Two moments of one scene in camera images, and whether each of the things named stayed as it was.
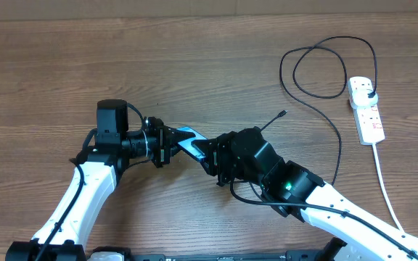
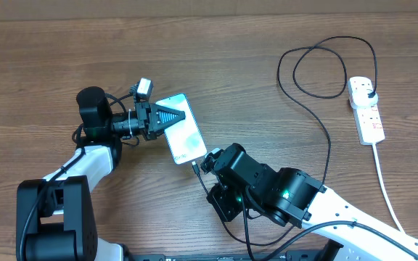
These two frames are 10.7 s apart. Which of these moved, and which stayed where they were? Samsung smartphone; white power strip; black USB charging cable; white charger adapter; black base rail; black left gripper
Moved: Samsung smartphone; black USB charging cable; black left gripper
Stayed: white power strip; white charger adapter; black base rail
